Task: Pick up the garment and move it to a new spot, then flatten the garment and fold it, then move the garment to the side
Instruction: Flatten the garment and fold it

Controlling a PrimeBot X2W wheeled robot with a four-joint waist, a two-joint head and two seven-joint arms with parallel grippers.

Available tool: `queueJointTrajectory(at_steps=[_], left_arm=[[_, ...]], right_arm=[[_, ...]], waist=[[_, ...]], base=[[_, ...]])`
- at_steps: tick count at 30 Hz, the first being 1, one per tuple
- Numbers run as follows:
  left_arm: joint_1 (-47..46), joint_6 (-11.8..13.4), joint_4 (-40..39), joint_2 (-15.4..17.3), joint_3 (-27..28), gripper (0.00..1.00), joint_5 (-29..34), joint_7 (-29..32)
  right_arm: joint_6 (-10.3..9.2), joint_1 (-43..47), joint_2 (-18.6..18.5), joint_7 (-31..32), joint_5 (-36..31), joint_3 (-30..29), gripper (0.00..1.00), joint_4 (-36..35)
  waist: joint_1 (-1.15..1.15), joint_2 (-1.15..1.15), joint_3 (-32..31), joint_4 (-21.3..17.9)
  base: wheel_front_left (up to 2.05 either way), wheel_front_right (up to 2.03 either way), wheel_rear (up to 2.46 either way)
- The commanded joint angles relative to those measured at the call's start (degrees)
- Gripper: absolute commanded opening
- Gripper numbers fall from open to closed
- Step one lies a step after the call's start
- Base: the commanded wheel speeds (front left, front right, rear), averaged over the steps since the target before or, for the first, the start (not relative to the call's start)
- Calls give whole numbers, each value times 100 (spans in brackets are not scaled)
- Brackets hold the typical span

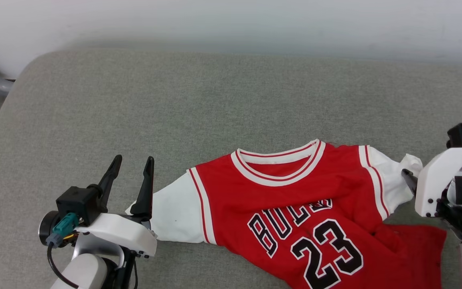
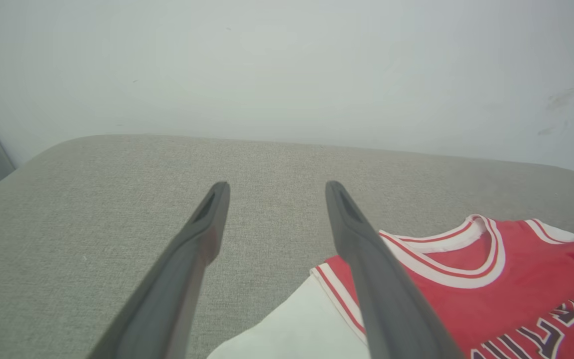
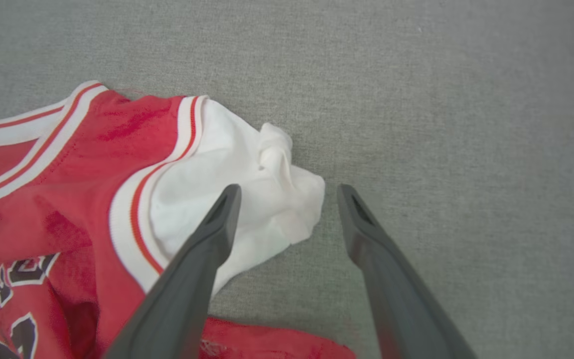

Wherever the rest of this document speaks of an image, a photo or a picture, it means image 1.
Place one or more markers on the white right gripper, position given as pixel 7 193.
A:
pixel 439 180

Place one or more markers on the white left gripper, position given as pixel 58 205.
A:
pixel 122 235

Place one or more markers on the red bulls 23 jersey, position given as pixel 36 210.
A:
pixel 295 192

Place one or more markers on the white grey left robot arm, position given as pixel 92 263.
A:
pixel 90 269

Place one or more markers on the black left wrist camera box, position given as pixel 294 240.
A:
pixel 78 204

